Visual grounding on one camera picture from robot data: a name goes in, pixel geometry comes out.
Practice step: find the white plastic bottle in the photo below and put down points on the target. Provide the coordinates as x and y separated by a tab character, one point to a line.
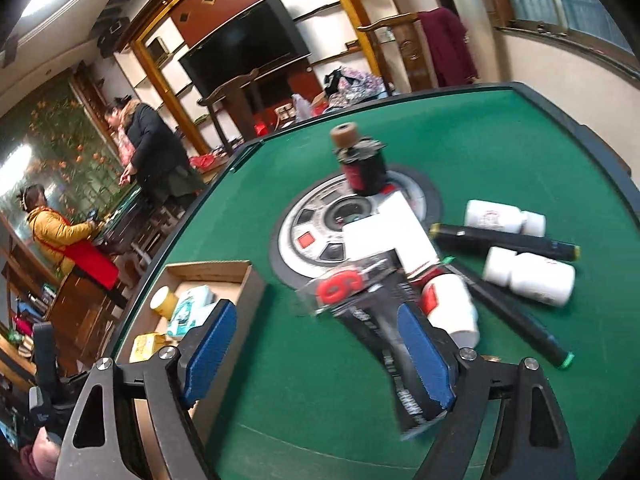
492	217
542	280

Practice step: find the teal tissue pack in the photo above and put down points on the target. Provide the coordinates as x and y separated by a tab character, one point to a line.
192	307

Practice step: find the black marker yellow caps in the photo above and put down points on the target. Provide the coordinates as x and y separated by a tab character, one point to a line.
500	240

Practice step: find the dark wooden chair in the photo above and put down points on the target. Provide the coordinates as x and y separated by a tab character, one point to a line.
235	100

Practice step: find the black marker green caps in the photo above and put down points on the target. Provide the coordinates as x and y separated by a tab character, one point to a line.
510	310

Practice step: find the yellow snack packet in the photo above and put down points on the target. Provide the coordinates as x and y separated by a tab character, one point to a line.
147	347

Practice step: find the white carton box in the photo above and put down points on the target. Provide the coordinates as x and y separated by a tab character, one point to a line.
385	235

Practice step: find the clear plastic bag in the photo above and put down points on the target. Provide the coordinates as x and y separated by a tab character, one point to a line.
306	107

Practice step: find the dark red coat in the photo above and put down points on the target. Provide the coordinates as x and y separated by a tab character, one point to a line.
447	45

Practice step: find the flower wall painting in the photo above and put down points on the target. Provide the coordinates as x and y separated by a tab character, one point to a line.
55	135

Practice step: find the black snack packet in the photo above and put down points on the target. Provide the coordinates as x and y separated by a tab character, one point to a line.
377	330

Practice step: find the round table control panel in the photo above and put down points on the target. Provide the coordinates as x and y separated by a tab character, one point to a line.
305	230

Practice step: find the black television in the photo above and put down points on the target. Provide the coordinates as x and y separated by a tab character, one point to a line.
245	45

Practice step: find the yellow round can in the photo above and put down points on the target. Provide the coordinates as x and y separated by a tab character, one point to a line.
164	302

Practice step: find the cardboard box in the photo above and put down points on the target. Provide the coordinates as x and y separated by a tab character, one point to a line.
205	272

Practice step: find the carved wooden chair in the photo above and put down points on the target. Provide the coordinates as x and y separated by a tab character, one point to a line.
412	55

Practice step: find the dark background table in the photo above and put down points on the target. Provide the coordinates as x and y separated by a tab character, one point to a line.
130	215

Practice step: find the floral cloth bag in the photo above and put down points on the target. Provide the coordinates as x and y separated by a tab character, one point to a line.
355	85

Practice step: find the black bottle with cork lid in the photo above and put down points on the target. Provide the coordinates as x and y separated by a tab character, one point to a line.
362	165

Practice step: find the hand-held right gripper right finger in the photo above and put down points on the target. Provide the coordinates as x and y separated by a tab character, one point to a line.
425	360

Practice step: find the clear packet with red item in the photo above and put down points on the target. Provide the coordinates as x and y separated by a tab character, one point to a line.
340	285

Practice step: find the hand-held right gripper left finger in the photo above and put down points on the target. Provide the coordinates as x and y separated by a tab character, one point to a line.
210	355

